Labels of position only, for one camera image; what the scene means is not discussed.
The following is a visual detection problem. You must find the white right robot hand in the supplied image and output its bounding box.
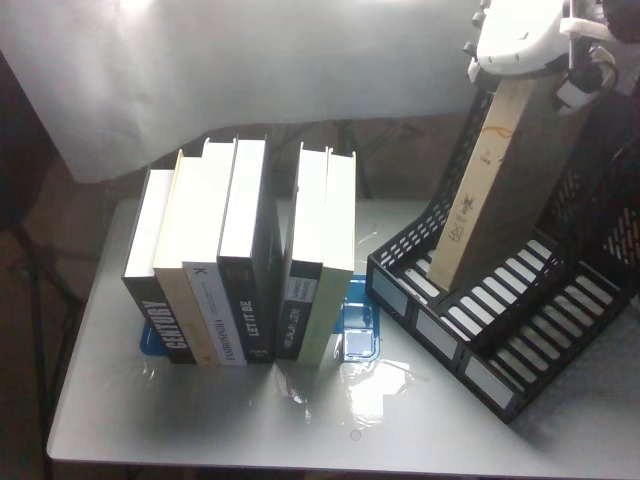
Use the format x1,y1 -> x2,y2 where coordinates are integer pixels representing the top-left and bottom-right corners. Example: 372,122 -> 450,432
462,0 -> 572,81

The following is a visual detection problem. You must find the black book with white label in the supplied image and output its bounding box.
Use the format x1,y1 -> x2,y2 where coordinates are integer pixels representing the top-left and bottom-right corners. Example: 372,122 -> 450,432
274,141 -> 329,361

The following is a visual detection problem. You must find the black Century book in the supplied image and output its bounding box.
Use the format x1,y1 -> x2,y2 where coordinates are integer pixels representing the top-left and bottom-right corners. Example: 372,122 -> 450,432
121,167 -> 197,365

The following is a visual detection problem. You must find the pale green book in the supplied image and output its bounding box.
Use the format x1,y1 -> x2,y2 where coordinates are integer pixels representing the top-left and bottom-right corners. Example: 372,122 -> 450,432
297,145 -> 357,365

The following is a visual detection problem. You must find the white backdrop sheet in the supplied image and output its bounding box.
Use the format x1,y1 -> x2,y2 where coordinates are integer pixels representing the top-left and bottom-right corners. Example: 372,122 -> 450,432
0,0 -> 501,186

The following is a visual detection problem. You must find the blue metal bookend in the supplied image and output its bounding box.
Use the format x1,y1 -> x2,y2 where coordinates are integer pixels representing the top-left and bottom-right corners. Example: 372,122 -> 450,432
138,319 -> 171,357
327,273 -> 384,362

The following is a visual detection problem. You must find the black three-slot file rack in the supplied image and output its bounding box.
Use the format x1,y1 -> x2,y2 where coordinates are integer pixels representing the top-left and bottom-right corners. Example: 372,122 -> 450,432
364,74 -> 640,426

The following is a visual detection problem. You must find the cream yellow hardcover book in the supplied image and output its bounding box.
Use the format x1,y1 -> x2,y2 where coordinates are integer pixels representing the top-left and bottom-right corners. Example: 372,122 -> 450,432
152,147 -> 226,366

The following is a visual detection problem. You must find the clear plastic film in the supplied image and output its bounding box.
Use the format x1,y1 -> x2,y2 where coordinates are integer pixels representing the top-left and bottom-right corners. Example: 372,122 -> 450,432
279,357 -> 431,431

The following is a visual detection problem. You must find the beige kraft cover book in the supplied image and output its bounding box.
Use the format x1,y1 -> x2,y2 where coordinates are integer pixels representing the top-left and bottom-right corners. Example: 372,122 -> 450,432
428,69 -> 594,292

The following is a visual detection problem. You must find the black Let It Be book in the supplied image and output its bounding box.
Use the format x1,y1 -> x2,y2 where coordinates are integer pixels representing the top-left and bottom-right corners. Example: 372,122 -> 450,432
216,134 -> 284,362

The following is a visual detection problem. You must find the white Fashionopedia book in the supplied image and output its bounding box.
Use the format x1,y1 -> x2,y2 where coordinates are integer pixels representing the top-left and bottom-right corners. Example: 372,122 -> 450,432
181,137 -> 249,367

